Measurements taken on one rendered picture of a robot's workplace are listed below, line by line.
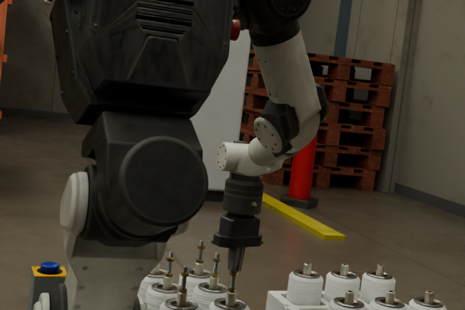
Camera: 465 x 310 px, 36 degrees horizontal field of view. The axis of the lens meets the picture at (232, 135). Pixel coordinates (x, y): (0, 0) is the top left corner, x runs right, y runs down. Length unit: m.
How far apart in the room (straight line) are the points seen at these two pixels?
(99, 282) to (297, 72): 0.49
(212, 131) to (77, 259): 3.16
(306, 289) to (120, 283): 0.88
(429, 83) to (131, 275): 4.59
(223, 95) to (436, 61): 1.94
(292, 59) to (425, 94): 4.39
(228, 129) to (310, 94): 3.00
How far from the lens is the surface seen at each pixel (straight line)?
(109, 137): 0.92
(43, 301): 1.30
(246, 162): 1.57
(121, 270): 1.17
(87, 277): 1.17
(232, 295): 1.66
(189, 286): 1.85
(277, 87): 1.28
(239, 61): 4.28
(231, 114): 4.28
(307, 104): 1.30
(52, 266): 1.58
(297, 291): 1.99
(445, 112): 5.39
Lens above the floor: 0.77
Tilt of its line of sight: 5 degrees down
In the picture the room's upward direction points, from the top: 7 degrees clockwise
